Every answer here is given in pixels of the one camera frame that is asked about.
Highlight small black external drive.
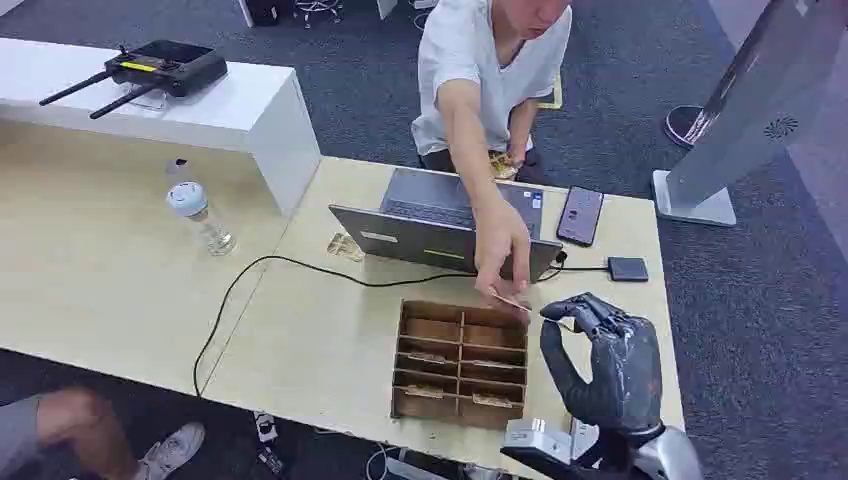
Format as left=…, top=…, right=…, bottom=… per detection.
left=606, top=256, right=651, bottom=284

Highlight black smartphone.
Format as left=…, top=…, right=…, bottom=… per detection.
left=555, top=184, right=606, bottom=248

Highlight wooden card box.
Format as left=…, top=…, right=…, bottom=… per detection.
left=390, top=298, right=531, bottom=432

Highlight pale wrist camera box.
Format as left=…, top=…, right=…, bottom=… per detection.
left=500, top=417, right=579, bottom=473

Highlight thin card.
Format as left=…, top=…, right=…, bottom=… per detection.
left=488, top=289, right=576, bottom=332

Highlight stack of gold cards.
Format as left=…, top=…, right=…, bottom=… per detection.
left=488, top=150, right=522, bottom=182

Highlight white cable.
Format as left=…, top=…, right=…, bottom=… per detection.
left=363, top=442, right=403, bottom=480

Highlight seated person's leg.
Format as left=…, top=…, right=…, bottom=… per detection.
left=0, top=386, right=144, bottom=480

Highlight black power adapter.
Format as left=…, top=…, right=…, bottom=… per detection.
left=256, top=446, right=287, bottom=476

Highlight black box on floor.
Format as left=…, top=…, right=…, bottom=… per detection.
left=237, top=0, right=297, bottom=29

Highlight yellow floor board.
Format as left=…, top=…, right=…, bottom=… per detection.
left=535, top=71, right=565, bottom=112

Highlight long black cable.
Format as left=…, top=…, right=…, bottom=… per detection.
left=192, top=254, right=480, bottom=400

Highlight short black drive cable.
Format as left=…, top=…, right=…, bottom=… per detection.
left=535, top=250, right=610, bottom=285

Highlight person's hand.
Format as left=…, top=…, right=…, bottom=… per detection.
left=472, top=198, right=533, bottom=301

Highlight grey laptop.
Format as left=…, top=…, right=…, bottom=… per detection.
left=328, top=166, right=565, bottom=284

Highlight chrome chair base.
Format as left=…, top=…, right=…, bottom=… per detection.
left=293, top=0, right=346, bottom=29

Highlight white desk shelf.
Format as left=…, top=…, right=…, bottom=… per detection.
left=0, top=36, right=323, bottom=219

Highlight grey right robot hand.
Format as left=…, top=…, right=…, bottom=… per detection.
left=539, top=292, right=664, bottom=437

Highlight round dark stand base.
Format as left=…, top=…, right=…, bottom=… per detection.
left=663, top=103, right=709, bottom=149

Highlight black remote controller with antennas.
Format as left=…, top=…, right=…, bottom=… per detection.
left=37, top=38, right=230, bottom=121

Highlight person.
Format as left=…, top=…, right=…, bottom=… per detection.
left=409, top=0, right=575, bottom=184

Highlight white floor stand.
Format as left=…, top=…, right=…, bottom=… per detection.
left=651, top=0, right=848, bottom=229

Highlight clear plastic water bottle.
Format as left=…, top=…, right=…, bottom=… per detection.
left=164, top=156, right=238, bottom=258

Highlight white sneaker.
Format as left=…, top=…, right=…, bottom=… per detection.
left=134, top=421, right=207, bottom=480

